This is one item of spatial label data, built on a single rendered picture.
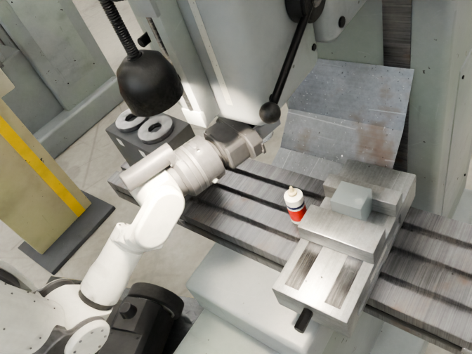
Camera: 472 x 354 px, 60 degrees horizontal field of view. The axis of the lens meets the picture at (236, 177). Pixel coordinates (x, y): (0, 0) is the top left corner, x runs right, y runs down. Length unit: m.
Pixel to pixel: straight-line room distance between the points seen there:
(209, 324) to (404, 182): 0.59
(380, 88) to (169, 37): 0.63
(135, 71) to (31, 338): 0.42
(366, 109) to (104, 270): 0.72
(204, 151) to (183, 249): 1.58
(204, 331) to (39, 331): 0.50
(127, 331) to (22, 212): 1.32
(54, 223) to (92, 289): 1.94
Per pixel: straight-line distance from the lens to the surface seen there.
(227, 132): 0.73
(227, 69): 0.57
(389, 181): 0.90
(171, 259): 2.24
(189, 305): 1.58
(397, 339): 1.62
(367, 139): 1.08
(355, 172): 0.92
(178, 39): 0.56
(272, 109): 0.55
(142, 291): 1.44
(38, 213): 2.60
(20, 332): 0.68
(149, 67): 0.48
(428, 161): 1.21
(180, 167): 0.68
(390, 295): 0.84
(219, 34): 0.54
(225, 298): 0.98
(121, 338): 1.41
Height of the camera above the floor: 1.71
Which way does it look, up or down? 45 degrees down
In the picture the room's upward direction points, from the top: 23 degrees counter-clockwise
